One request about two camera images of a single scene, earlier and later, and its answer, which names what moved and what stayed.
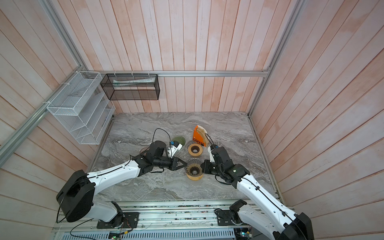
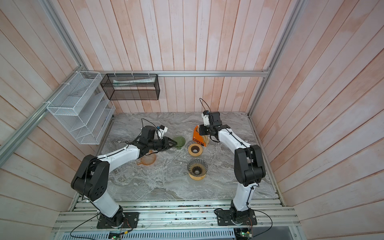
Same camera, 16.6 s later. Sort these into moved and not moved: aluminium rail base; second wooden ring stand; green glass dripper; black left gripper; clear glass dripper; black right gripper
Moved: black right gripper; black left gripper
Not moved: aluminium rail base; clear glass dripper; second wooden ring stand; green glass dripper
